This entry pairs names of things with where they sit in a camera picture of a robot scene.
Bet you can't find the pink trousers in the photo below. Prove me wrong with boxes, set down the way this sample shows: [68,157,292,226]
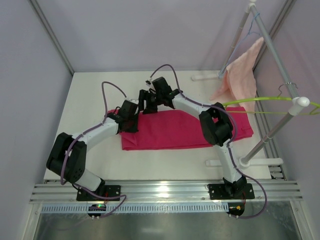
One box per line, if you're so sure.
[119,110,254,151]

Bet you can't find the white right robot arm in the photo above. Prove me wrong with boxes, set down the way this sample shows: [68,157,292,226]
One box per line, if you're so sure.
[138,77,247,198]

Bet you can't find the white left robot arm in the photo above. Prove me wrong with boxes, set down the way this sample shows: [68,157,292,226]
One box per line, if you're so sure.
[46,100,140,193]

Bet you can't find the green plastic hanger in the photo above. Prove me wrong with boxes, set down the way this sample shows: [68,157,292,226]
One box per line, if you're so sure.
[221,96,320,116]

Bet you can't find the light pink towel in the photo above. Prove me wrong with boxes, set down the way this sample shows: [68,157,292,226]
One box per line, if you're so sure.
[210,37,264,101]

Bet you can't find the left electronics board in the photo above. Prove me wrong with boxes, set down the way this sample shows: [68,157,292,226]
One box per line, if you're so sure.
[87,203,107,220]

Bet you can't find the electronics board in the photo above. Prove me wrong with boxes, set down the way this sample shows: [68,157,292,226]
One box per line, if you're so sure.
[87,203,107,220]
[226,202,245,218]

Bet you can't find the right electronics board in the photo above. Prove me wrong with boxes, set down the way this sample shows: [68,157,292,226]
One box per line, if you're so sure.
[226,202,245,218]

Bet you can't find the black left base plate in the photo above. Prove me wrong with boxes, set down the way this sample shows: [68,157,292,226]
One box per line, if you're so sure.
[76,185,121,202]

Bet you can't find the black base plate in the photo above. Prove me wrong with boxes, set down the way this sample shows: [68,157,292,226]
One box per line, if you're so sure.
[76,185,121,202]
[207,183,255,200]

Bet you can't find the slotted cable duct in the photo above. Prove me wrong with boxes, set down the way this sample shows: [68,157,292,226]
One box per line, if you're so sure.
[40,202,228,214]

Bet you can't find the blue wire hanger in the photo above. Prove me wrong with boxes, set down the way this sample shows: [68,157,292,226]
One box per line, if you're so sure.
[217,12,262,79]

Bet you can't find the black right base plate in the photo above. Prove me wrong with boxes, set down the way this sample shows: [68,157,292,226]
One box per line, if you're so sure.
[207,183,255,200]

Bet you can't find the white clothes rack frame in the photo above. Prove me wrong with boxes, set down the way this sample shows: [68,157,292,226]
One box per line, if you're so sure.
[191,0,311,169]

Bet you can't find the aluminium front rail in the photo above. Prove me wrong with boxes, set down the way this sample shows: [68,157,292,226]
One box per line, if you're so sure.
[29,179,303,204]

